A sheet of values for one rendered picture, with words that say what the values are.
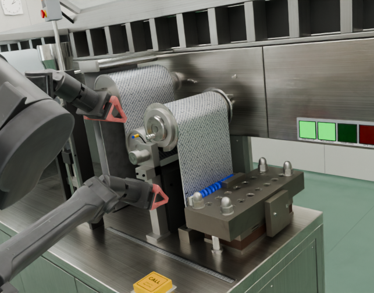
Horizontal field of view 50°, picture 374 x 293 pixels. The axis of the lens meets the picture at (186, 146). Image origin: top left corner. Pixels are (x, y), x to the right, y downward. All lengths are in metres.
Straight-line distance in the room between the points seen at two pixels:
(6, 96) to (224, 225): 0.84
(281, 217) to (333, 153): 2.74
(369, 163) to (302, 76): 2.67
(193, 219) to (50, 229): 0.48
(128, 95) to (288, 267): 0.73
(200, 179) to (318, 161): 2.87
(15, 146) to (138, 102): 1.07
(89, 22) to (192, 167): 1.01
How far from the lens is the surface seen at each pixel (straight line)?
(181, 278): 1.09
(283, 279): 1.25
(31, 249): 0.73
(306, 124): 1.25
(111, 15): 1.82
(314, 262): 1.41
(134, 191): 1.02
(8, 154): 0.29
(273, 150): 4.25
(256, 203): 1.14
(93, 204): 0.87
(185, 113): 1.17
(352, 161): 3.89
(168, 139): 1.14
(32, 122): 0.29
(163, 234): 1.28
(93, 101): 1.01
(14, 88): 0.29
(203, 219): 1.11
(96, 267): 1.21
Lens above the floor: 1.51
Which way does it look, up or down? 16 degrees down
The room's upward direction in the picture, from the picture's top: 7 degrees counter-clockwise
